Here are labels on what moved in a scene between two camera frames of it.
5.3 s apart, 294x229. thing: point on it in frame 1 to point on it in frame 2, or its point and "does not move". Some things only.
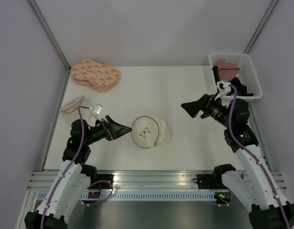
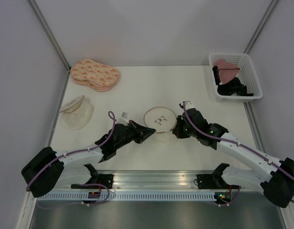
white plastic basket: (247, 73) does not move
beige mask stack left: (70, 112) does not move
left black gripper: (113, 130) to (142, 132)
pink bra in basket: (226, 71) does not move
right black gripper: (193, 108) to (178, 130)
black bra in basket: (240, 88) does not move
